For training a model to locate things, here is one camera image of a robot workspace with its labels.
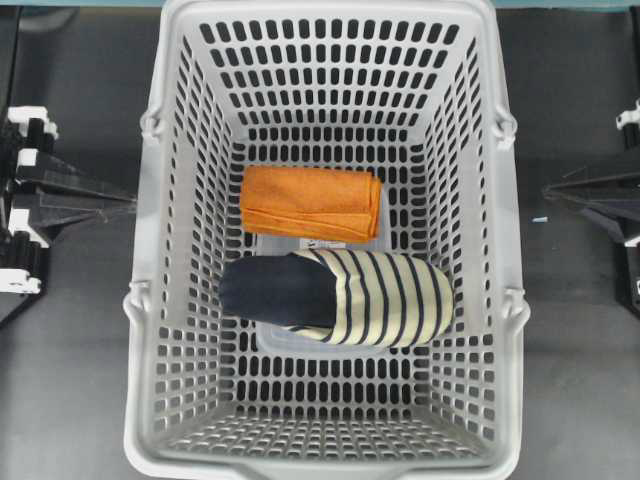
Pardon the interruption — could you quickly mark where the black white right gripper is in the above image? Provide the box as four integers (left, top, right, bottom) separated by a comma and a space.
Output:
542, 100, 639, 305

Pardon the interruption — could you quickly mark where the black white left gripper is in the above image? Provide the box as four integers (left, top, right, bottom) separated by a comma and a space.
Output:
1, 106, 137, 294

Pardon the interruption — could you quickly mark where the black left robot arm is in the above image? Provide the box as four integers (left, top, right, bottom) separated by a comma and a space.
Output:
1, 7, 136, 299

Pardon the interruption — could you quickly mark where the grey plastic shopping basket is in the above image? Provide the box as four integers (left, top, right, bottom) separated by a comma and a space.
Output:
124, 1, 530, 479

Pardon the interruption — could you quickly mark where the striped cream navy slipper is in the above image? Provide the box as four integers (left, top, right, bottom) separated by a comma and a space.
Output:
219, 248, 454, 348

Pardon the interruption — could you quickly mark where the folded orange towel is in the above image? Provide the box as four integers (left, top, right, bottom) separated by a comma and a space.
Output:
240, 166, 382, 243

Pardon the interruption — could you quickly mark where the clear plastic container lid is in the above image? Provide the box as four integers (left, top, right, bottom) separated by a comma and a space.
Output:
256, 235, 390, 360

